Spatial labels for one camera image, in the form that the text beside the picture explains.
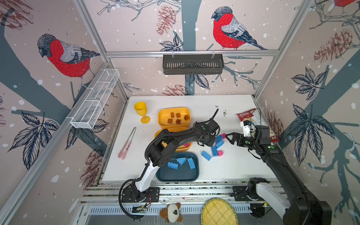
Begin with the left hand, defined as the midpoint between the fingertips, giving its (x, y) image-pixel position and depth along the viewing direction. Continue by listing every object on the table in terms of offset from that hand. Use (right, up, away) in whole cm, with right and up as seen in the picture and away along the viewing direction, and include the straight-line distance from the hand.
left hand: (213, 140), depth 91 cm
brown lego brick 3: (-18, +15, +13) cm, 26 cm away
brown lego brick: (-24, +16, +16) cm, 33 cm away
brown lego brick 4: (-28, +16, +16) cm, 36 cm away
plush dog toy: (-25, -29, -25) cm, 46 cm away
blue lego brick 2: (+5, 0, +4) cm, 6 cm away
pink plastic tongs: (-58, -8, -6) cm, 59 cm away
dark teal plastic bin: (-20, -15, -8) cm, 26 cm away
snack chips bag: (+33, +14, +10) cm, 37 cm away
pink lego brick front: (+4, -7, -4) cm, 9 cm away
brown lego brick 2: (-24, +12, +13) cm, 29 cm away
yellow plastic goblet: (-50, +22, +6) cm, 55 cm away
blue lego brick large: (+1, -7, -3) cm, 7 cm away
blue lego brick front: (-5, -9, -4) cm, 11 cm away
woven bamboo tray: (-2, -30, -23) cm, 38 cm away
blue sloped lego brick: (-21, -10, -7) cm, 24 cm away
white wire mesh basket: (-70, +18, -20) cm, 75 cm away
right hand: (+10, +6, -9) cm, 14 cm away
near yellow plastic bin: (-20, -3, -5) cm, 21 cm away
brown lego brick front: (-30, +12, +13) cm, 34 cm away
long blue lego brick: (-26, -12, -9) cm, 30 cm away
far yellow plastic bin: (-27, +14, +16) cm, 35 cm away
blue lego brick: (-15, -12, -7) cm, 20 cm away
